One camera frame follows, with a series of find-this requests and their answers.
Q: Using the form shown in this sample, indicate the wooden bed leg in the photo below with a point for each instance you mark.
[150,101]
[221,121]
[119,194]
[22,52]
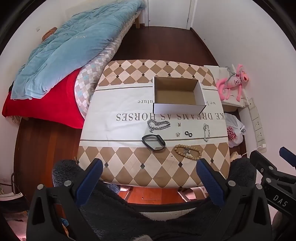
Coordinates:
[137,22]

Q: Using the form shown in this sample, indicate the beige wall socket strip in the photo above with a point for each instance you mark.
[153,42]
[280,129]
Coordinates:
[257,125]

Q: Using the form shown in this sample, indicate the pink plush toy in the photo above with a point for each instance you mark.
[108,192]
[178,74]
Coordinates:
[233,82]

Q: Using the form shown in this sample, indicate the black smartwatch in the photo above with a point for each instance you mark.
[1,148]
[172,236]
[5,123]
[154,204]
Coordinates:
[160,141]

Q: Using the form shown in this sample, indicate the white charger plug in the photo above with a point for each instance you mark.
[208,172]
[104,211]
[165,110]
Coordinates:
[262,146]

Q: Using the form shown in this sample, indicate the person's dark fleece pants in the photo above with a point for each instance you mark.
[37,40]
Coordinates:
[111,208]

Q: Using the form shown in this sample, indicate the diamond pattern printed tablecloth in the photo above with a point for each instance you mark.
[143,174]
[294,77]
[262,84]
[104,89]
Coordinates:
[120,129]

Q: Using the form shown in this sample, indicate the checkered bed sheet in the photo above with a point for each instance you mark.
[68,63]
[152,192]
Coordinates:
[92,76]

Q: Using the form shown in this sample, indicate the white plastic bag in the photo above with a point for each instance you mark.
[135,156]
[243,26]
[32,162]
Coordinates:
[233,132]

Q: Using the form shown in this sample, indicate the silver stud earrings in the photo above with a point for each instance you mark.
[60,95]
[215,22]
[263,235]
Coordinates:
[178,134]

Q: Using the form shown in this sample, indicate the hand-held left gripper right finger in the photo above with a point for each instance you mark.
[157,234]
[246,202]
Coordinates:
[208,182]

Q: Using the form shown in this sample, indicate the light blue quilt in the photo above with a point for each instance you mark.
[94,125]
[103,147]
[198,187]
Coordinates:
[69,51]

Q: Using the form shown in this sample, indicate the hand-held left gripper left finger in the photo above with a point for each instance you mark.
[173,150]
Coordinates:
[89,183]

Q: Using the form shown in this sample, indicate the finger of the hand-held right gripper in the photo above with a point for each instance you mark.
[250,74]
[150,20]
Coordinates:
[288,156]
[263,165]

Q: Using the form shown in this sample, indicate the brown plush item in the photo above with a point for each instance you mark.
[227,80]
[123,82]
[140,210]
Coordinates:
[49,33]

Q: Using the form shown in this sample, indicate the white cardboard box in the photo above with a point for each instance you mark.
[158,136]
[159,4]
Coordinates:
[175,96]

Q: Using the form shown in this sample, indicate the red blanket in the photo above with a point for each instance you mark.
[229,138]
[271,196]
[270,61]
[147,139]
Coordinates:
[46,102]

